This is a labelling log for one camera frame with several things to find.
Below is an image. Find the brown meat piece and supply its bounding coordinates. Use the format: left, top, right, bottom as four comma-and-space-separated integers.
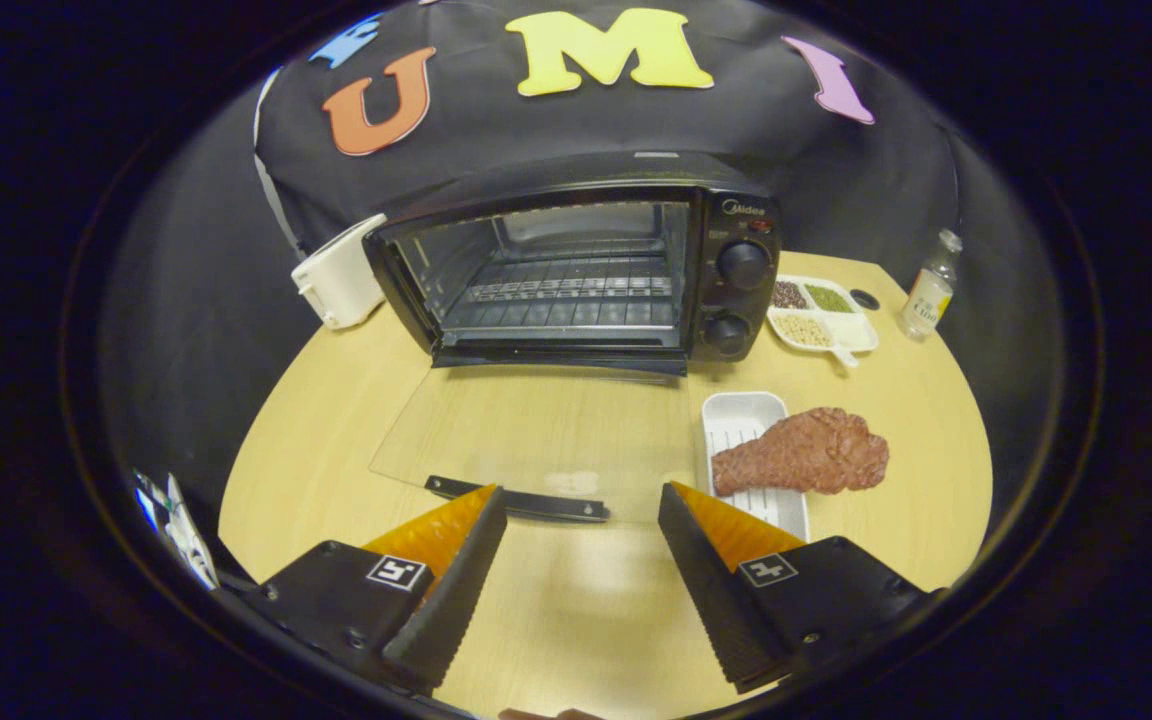
711, 406, 890, 498

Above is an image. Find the white bread toaster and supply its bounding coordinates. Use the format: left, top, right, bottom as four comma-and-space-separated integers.
291, 213, 389, 331

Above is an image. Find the white divided dish with beans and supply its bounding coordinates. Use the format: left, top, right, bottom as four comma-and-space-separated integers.
766, 274, 880, 368

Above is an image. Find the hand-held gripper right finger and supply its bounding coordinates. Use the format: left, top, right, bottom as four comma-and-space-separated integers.
658, 481, 942, 696

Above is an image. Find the white rectangular plastic tray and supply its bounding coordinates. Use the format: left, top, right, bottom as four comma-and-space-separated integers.
701, 391, 812, 544

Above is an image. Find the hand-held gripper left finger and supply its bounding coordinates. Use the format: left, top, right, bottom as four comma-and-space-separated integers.
236, 484, 509, 698

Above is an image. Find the clear glass bottle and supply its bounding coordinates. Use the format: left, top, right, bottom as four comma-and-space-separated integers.
900, 228, 964, 343

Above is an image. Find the black toaster oven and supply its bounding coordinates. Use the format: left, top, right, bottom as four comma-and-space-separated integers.
363, 150, 782, 526

